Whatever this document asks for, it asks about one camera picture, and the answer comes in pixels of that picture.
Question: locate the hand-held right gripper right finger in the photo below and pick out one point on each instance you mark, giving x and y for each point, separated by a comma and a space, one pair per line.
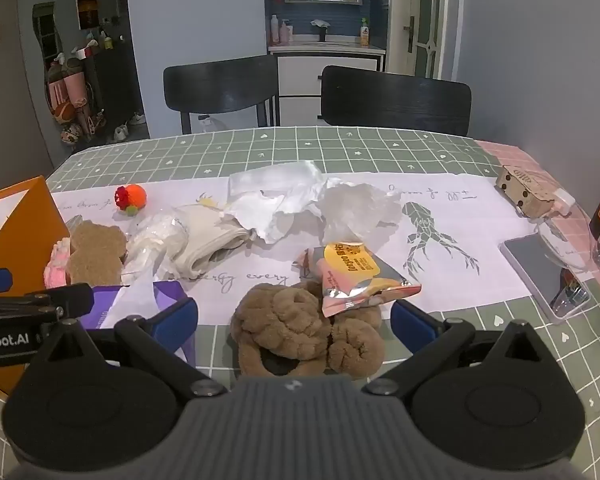
412, 325

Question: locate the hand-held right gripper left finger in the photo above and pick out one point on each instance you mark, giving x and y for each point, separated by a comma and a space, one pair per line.
177, 320

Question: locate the pink white knitted toy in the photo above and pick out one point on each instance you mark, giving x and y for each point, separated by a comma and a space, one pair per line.
57, 265

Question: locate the orange cardboard box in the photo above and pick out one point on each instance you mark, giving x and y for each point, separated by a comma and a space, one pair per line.
25, 230

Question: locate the cream cloth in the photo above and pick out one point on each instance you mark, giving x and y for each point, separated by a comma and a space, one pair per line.
205, 245

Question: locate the clear bag white contents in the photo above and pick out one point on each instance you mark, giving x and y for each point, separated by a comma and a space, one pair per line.
150, 245

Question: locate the brown plush toy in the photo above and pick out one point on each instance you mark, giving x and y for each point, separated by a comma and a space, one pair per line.
280, 320

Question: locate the orange knitted ball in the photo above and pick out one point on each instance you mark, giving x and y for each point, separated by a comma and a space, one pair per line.
136, 196

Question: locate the pink yellow snack packet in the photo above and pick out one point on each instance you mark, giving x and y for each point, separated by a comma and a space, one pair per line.
350, 265

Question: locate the clear plastic bag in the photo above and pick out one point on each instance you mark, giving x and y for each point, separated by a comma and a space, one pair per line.
360, 205

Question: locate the grey tablet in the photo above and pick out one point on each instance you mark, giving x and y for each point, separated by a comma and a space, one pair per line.
535, 260

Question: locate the clear drinking glass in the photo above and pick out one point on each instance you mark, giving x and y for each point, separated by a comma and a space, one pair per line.
572, 295

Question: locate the patterned ball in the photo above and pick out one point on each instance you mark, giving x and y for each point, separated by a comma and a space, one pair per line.
71, 134

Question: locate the white shoe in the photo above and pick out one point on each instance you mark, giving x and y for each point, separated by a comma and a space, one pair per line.
121, 133
136, 119

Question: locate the small wooden box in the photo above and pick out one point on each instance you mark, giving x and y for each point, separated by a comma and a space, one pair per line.
522, 190

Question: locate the basketball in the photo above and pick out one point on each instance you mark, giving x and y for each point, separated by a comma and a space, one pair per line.
63, 111

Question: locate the green checked tablecloth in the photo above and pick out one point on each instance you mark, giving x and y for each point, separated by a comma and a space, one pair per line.
330, 150

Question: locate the pink hanging bag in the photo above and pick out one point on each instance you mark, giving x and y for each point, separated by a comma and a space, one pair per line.
67, 87

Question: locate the pink checked tablecloth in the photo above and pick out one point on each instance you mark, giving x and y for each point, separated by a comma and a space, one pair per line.
555, 170

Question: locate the dark shoe cabinet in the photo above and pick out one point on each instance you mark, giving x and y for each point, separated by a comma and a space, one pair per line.
115, 85

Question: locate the black chair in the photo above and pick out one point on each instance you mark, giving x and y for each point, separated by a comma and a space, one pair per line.
395, 100
220, 85

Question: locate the white vanity cabinet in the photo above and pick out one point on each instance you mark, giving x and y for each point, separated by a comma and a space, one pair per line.
300, 75

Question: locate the small orange picture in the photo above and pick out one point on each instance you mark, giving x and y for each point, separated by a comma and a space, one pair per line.
87, 14

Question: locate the green yellow bottle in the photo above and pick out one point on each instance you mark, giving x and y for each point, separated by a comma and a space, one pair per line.
364, 35

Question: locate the black vase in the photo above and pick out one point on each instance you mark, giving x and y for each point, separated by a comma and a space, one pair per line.
322, 34

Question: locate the pink bottle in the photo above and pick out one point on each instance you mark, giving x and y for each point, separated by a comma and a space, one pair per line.
274, 30

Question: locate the pale pump bottle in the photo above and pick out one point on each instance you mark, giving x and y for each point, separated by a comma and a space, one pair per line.
286, 34

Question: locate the white glass door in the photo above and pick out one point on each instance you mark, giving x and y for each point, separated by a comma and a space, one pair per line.
425, 10

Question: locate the wavy wall mirror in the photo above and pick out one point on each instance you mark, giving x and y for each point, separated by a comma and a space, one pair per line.
47, 30

